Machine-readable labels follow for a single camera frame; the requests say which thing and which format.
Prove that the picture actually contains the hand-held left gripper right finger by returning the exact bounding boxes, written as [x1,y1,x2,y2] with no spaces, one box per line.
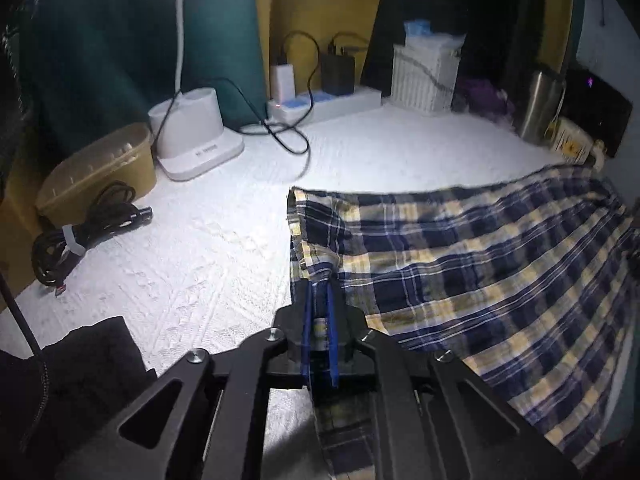
[315,282,581,480]

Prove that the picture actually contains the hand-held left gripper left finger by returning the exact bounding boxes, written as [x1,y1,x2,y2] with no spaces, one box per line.
[55,282,321,480]

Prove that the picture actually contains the plaid pants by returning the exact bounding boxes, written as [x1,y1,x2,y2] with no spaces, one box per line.
[287,162,640,480]

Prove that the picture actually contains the white power strip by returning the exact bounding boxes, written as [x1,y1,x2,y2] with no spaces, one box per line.
[240,30,371,156]
[267,85,383,123]

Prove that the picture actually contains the white desk lamp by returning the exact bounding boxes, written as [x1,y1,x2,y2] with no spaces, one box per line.
[149,0,246,182]

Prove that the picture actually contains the black cloth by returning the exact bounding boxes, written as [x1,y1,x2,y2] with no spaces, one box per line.
[0,316,157,480]

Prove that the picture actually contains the white charger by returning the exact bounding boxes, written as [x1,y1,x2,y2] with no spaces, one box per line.
[270,62,296,103]

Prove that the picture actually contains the black charger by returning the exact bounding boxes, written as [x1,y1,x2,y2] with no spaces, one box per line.
[320,50,356,96]

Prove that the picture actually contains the tan plastic container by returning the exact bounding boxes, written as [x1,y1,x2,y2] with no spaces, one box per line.
[37,122,158,221]

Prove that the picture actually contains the white plastic basket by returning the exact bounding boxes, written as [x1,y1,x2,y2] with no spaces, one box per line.
[390,42,461,113]

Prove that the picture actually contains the purple cloth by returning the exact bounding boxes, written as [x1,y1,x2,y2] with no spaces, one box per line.
[457,77,516,121]

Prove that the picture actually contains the cream cartoon mug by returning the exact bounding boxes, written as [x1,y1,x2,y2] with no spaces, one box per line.
[547,117,606,166]

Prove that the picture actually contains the steel tumbler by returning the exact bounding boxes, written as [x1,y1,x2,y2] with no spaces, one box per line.
[517,62,566,146]

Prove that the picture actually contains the blue plastic bag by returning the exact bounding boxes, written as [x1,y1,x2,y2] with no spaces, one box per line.
[404,20,466,52]

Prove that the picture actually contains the yellow curtain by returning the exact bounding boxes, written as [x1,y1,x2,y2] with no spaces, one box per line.
[540,0,576,76]
[250,0,386,96]

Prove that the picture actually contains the teal curtain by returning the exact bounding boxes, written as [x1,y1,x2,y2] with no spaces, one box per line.
[20,0,266,151]

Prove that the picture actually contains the black monitor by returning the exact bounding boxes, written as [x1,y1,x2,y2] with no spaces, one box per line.
[565,67,633,158]

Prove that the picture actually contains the black cable bundle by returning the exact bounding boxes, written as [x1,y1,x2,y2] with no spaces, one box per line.
[31,182,153,291]

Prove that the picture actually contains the thick black cable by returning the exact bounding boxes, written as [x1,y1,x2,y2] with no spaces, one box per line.
[0,260,46,358]

